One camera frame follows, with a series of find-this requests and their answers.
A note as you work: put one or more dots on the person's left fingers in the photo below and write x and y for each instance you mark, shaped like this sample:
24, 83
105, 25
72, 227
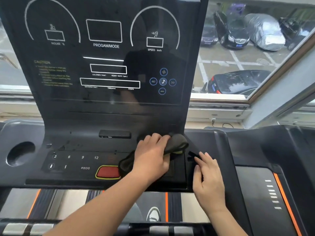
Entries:
154, 141

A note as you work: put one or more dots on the ribbed side rail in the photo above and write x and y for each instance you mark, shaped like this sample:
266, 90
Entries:
174, 206
93, 197

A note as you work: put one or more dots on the red stop button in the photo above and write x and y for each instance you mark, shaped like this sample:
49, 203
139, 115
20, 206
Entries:
107, 172

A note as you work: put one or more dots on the black treadmill display panel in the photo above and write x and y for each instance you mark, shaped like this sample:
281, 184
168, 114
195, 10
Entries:
108, 29

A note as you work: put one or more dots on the black sedan car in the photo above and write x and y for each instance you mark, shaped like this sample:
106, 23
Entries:
233, 31

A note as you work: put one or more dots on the dark treadmill belt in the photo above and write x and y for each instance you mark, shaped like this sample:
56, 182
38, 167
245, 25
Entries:
115, 201

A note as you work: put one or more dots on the person's right hand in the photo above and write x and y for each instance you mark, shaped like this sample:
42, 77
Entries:
209, 186

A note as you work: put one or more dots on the grey trouser leg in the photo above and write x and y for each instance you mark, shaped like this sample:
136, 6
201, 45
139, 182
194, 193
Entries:
135, 213

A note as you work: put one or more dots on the person's right forearm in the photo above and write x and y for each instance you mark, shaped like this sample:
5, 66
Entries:
227, 224

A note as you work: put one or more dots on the black car with red taillights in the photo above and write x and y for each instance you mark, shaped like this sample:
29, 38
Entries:
236, 82

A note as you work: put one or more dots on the dark blue car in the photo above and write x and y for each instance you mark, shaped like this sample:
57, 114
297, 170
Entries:
208, 36

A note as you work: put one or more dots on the silver pulse sensor plate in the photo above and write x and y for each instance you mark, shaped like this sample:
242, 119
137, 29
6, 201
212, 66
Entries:
41, 229
159, 231
14, 229

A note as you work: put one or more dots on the car under silver cover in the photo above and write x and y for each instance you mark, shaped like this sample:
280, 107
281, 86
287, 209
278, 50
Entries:
264, 30

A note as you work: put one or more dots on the black suv car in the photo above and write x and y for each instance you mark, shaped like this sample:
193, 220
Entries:
294, 31

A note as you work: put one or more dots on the person's left hand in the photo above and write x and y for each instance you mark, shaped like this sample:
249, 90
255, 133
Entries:
149, 160

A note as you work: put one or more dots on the person's left forearm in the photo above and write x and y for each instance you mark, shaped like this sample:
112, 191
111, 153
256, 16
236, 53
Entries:
98, 210

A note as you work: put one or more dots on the dark grey cleaning cloth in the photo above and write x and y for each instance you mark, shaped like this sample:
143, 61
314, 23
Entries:
177, 143

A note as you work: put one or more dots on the person's right thumb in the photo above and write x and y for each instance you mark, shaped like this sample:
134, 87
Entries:
197, 174

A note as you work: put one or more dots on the neighbouring black treadmill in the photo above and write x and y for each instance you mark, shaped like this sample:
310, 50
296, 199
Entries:
260, 191

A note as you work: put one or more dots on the white shoe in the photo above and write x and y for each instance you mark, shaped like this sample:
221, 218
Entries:
153, 214

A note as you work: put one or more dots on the purple car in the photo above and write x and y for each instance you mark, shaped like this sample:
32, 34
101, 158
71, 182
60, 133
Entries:
236, 9

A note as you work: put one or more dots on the black treadmill console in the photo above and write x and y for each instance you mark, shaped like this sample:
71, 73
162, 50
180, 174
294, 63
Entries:
73, 147

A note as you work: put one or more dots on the ribbed rail with orange stripe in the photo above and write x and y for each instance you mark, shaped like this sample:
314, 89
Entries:
43, 202

